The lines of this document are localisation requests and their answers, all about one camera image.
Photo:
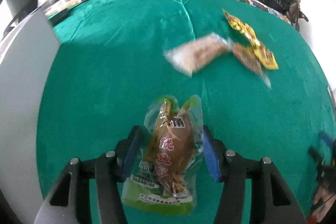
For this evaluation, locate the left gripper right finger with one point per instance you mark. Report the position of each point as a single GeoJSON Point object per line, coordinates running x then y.
{"type": "Point", "coordinates": [272, 200]}

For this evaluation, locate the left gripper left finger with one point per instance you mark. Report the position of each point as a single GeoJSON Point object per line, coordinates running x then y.
{"type": "Point", "coordinates": [68, 200]}

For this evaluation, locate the orange brown snack packet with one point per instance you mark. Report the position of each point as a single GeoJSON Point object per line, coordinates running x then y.
{"type": "Point", "coordinates": [250, 61]}

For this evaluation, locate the white cardboard box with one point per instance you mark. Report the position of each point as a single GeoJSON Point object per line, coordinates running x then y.
{"type": "Point", "coordinates": [27, 54]}

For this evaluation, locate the yellow spicy snack packet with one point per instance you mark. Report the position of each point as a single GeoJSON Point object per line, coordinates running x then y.
{"type": "Point", "coordinates": [264, 55]}

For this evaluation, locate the green table cloth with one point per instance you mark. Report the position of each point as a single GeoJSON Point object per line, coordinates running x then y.
{"type": "Point", "coordinates": [110, 68]}

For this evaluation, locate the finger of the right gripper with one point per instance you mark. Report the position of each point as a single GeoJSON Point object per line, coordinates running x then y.
{"type": "Point", "coordinates": [327, 139]}
{"type": "Point", "coordinates": [318, 159]}

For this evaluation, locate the pale tan snack packet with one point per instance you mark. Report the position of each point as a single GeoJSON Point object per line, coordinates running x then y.
{"type": "Point", "coordinates": [191, 57]}

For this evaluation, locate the brown squid snack packet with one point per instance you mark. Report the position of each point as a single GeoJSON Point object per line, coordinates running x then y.
{"type": "Point", "coordinates": [163, 177]}

